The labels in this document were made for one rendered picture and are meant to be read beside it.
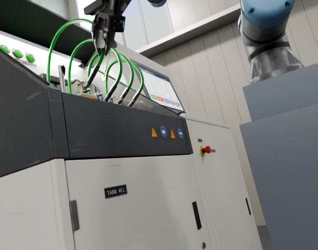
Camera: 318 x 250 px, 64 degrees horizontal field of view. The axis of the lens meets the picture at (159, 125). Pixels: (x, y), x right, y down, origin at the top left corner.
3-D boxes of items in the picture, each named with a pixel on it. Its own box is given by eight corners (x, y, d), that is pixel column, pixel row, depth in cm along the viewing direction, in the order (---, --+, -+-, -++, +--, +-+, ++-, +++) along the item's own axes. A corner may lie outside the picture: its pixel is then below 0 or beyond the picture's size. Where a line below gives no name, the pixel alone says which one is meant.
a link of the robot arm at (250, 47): (287, 54, 79) (274, 16, 82) (294, 33, 66) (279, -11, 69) (247, 66, 82) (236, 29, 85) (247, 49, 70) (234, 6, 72)
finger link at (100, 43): (100, 59, 90) (104, 31, 87) (90, 54, 93) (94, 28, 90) (107, 59, 92) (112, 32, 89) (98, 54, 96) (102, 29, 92)
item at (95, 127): (70, 157, 57) (62, 91, 60) (57, 162, 59) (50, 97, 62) (189, 153, 109) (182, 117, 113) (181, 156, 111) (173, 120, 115)
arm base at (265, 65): (305, 82, 77) (295, 52, 79) (310, 66, 63) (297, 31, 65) (253, 97, 83) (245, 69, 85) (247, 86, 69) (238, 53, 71)
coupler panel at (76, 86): (77, 125, 128) (70, 69, 135) (73, 127, 130) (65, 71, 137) (96, 127, 139) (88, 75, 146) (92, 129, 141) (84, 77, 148)
